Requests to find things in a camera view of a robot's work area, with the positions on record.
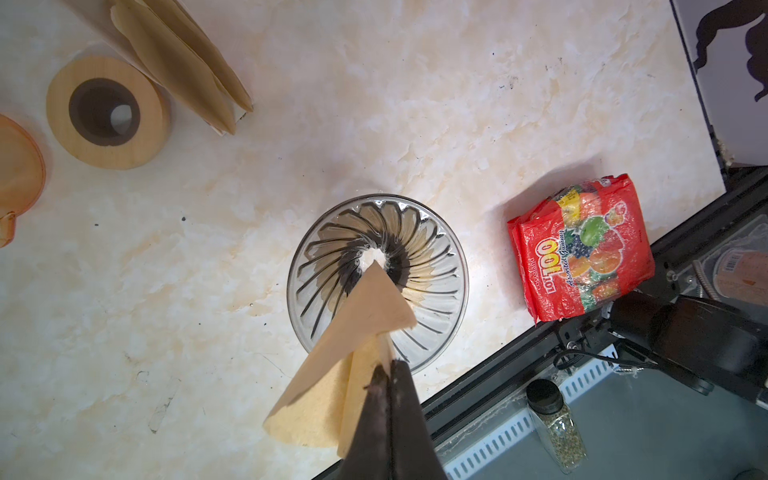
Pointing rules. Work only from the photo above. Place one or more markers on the round white brown device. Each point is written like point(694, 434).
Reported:
point(742, 275)

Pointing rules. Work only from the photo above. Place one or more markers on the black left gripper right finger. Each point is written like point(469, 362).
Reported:
point(413, 454)

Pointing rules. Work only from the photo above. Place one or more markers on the clear glass dripper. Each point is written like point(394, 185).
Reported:
point(379, 263)

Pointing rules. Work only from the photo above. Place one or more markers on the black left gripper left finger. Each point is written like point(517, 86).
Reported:
point(369, 455)

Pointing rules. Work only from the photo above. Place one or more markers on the orange coffee filter box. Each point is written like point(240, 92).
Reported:
point(164, 42)

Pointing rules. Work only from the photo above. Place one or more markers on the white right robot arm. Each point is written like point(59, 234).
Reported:
point(700, 343)

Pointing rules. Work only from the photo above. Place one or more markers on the orange glass pitcher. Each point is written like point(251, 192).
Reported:
point(23, 175)

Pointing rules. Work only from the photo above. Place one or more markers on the red candy bag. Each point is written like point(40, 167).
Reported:
point(582, 247)

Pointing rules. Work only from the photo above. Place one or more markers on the wooden ring dripper stand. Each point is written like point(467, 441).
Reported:
point(106, 113)

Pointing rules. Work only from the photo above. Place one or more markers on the small jar of granules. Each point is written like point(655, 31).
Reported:
point(554, 424)

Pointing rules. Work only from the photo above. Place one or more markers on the white slotted cable duct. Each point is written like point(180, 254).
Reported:
point(509, 421)

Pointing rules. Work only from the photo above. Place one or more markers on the brown paper coffee filter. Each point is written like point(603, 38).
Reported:
point(322, 404)

